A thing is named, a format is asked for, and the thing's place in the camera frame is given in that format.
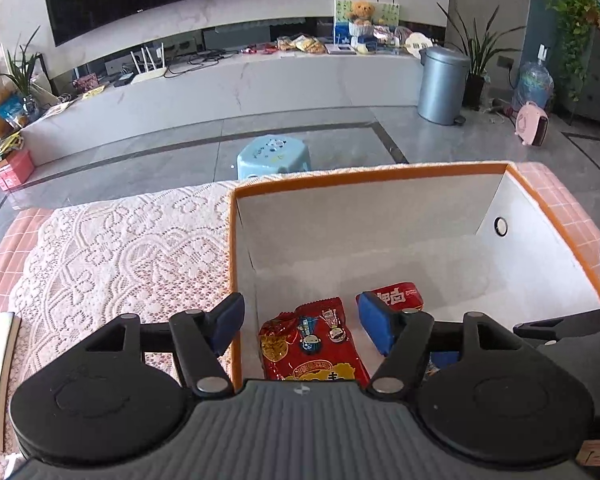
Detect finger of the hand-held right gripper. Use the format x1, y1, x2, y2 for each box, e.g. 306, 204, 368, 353
512, 307, 600, 347

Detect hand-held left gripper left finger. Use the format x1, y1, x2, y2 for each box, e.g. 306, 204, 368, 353
82, 292, 246, 398

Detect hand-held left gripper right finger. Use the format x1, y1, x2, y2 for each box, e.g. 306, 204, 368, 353
356, 290, 524, 395

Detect small red snack packet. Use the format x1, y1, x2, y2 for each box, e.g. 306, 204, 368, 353
369, 281, 427, 312

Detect large red cartoon snack packet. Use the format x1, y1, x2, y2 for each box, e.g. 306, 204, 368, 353
258, 296, 372, 388

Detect orange-rimmed white storage box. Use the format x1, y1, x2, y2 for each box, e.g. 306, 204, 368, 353
228, 161, 600, 397

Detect pink fan heater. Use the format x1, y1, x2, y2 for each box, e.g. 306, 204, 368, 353
513, 101, 552, 147

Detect light blue plastic stool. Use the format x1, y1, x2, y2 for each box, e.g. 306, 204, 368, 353
236, 134, 312, 181

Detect blue water jug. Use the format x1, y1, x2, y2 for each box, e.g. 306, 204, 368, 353
512, 59, 555, 111

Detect white marble television bench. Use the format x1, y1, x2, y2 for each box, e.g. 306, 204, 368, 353
19, 50, 432, 163

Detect tall leafy green plant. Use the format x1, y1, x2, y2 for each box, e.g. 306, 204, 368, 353
546, 0, 600, 107

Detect grey pedal trash can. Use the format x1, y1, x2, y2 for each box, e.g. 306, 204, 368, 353
417, 45, 472, 126

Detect long-leaved plant in black pot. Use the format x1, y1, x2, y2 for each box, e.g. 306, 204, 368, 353
436, 2, 527, 111

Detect pink cardboard box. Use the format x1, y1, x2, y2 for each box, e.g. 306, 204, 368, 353
0, 148, 36, 192

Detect white router with antennas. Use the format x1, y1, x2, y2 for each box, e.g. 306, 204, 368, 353
129, 42, 169, 85

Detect pile of yellow papers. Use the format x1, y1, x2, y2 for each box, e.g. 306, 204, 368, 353
0, 131, 25, 169

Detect white round hand fan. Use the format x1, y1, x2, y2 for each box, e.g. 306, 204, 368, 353
404, 32, 434, 54

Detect pile of yellow snack bags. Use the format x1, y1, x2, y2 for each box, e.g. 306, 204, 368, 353
276, 33, 327, 55

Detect blue and white box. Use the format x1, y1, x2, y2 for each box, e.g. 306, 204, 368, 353
333, 22, 377, 54

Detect green and yellow card board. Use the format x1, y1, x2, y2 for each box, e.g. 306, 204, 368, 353
333, 0, 401, 29

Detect brown teddy bear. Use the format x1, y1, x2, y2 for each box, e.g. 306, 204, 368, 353
348, 0, 377, 26

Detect small potted plant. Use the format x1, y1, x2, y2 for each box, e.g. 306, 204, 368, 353
0, 26, 44, 112

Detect black cables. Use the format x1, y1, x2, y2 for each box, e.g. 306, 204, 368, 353
164, 49, 233, 79

